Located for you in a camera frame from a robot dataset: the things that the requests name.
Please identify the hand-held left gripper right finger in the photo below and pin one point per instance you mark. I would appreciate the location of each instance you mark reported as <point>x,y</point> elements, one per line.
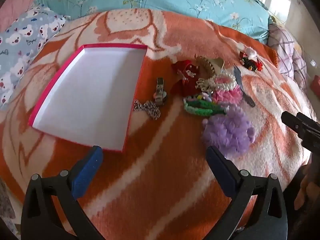
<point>221,170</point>

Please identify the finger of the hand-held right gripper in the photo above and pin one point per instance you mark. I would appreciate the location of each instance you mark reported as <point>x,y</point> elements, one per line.
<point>297,123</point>

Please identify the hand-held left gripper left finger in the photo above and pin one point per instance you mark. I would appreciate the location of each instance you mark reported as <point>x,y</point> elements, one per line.
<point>86,170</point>

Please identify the purple scrunchie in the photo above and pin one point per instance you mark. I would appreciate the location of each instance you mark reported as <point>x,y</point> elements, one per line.
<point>230,132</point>

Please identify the black hair comb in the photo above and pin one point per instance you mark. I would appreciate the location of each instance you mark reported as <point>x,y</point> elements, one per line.
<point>241,85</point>

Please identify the pink scrunchie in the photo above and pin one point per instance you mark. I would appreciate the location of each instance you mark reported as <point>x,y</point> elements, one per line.
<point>228,96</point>

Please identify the pink box with white inside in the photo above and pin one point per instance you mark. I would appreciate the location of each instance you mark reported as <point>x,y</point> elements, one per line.
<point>90,95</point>

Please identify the red bow hair clip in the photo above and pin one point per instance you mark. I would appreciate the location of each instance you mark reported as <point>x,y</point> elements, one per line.
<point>186,77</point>

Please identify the gold hair claw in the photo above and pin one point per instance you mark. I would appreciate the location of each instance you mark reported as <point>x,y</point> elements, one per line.
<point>208,65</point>

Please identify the person's right hand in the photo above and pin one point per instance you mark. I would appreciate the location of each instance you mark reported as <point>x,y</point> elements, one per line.
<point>303,192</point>

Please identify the red object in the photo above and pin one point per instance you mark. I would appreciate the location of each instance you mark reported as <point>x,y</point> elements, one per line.
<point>315,82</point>

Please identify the orange and white patterned blanket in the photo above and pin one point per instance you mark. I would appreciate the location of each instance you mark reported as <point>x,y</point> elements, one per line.
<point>162,180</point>

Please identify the red flower hair clip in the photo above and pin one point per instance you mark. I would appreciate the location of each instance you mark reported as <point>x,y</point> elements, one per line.
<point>260,66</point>

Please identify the purple plaid pillow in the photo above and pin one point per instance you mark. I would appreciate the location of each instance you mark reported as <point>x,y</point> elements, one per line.
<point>287,52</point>

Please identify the white pom pom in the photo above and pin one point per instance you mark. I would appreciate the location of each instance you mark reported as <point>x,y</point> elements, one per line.
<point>250,52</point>

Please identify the grey patterned cloth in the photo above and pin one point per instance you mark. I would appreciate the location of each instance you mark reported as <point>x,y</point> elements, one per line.
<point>7,210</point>

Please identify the silver wristwatch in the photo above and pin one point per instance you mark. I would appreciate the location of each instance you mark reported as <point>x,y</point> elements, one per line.
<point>160,91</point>

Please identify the bear print pillow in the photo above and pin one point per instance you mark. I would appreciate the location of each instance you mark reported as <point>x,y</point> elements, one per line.
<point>22,42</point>

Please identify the blue floral duvet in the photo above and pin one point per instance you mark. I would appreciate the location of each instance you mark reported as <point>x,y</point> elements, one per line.
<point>175,0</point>

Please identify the pink quilt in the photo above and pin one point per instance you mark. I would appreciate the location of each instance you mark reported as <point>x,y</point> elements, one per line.
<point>17,2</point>

